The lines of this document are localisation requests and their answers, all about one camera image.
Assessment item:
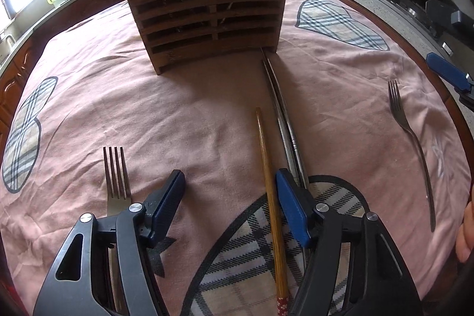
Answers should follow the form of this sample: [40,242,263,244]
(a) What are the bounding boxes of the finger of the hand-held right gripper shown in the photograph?
[426,52,474,105]
[426,0,474,39]

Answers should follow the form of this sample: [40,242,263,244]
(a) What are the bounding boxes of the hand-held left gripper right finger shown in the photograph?
[275,169,423,316]

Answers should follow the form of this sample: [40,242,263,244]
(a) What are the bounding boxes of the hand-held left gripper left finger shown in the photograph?
[33,170,186,316]

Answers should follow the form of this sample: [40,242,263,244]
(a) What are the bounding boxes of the wooden red-end chopstick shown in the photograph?
[255,107,290,316]

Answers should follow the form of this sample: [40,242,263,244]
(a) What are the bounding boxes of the steel fork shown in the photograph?
[103,146,132,316]
[387,79,437,233]

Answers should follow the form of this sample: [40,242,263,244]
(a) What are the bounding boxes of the person's right hand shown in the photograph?
[455,183,474,263]

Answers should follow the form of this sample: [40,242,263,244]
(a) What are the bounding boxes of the black gas stove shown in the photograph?
[390,0,445,37]

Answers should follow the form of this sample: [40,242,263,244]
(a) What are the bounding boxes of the pink plaid-heart tablecloth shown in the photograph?
[0,0,471,316]

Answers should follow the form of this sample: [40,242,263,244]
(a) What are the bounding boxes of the wooden lower kitchen cabinets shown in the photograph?
[0,38,41,146]

